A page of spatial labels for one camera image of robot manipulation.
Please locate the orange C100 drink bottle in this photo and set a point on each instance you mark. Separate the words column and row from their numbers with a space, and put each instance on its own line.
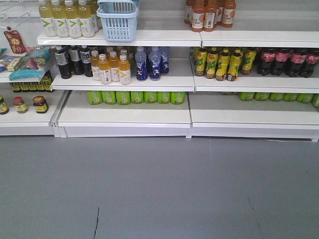
column 229, row 13
column 198, row 12
column 209, row 17

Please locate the dark tea bottle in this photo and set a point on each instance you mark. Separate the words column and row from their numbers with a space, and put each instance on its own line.
column 62, row 62
column 85, row 54
column 76, row 59

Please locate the yellow iced tea bottle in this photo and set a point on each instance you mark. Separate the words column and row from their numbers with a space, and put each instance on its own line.
column 248, row 59
column 211, row 63
column 234, row 64
column 223, row 62
column 200, row 61

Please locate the red snack pouch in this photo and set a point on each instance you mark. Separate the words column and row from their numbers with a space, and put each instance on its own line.
column 15, row 41

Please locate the white metal shelf unit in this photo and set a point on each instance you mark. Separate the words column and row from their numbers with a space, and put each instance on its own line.
column 205, row 112

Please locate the brown sauce jar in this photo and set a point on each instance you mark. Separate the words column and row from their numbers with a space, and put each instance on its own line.
column 20, row 105
column 40, row 104
column 3, row 106

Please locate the light blue plastic basket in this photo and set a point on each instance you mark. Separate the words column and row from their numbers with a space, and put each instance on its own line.
column 119, row 19

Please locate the blue sports drink bottle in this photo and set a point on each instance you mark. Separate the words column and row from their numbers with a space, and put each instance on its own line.
column 155, row 58
column 164, row 51
column 141, row 64

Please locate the black cola bottle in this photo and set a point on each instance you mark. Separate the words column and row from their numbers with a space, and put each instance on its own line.
column 281, row 57
column 297, row 59
column 312, row 58
column 267, row 57

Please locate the orange juice bottle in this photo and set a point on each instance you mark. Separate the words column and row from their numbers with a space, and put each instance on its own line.
column 94, row 64
column 124, row 70
column 114, row 66
column 104, row 70

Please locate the pale yellow drink bottle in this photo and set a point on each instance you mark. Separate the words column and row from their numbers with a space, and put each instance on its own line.
column 72, row 19
column 85, row 17
column 46, row 16
column 59, row 18

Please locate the teal snack bag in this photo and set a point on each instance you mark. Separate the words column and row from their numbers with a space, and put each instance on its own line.
column 34, row 65

